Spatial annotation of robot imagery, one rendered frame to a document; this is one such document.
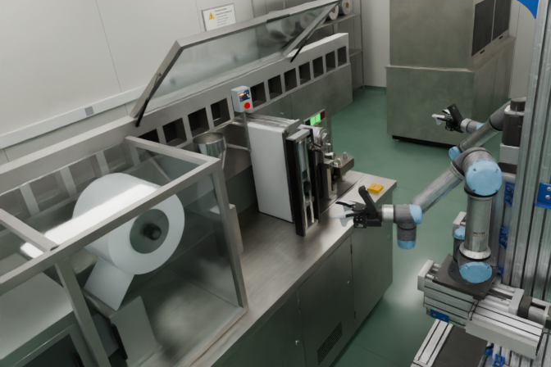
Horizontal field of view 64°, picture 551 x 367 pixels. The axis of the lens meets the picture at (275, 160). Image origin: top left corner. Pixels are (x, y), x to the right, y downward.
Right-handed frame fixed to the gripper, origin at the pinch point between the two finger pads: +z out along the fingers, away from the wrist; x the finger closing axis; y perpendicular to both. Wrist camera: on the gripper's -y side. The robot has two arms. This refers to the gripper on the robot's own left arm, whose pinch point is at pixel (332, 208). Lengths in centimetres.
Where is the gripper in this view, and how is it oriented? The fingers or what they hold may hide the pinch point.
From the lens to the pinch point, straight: 186.5
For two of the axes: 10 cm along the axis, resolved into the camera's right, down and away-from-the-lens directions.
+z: -9.7, 0.1, 2.4
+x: 2.3, -3.1, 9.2
